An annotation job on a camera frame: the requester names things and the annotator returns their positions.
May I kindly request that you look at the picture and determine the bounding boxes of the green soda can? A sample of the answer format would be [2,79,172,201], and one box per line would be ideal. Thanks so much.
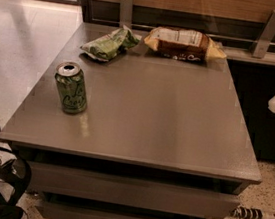
[54,61,87,114]

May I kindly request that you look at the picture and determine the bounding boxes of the upper grey drawer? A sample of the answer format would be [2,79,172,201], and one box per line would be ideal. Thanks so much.
[29,162,239,219]

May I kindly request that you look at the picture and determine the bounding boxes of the brown chip bag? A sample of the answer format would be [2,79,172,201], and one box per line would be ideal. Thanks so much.
[144,27,226,62]

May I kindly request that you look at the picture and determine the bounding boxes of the right metal wall bracket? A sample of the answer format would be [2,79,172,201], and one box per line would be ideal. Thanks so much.
[251,10,275,59]

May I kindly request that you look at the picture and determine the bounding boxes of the left metal wall bracket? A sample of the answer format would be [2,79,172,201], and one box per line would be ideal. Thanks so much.
[119,0,134,28]

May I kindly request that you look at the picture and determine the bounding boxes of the grey drawer cabinet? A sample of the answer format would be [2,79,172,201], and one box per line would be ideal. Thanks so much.
[0,11,275,219]

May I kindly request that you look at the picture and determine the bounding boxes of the white power strip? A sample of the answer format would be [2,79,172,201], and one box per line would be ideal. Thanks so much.
[230,207,275,219]

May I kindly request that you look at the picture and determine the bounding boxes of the green chip bag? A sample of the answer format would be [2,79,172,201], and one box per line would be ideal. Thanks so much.
[80,26,142,62]

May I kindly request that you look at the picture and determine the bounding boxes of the metal wall bracket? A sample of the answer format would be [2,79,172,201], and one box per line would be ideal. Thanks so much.
[251,10,275,59]
[119,0,134,28]

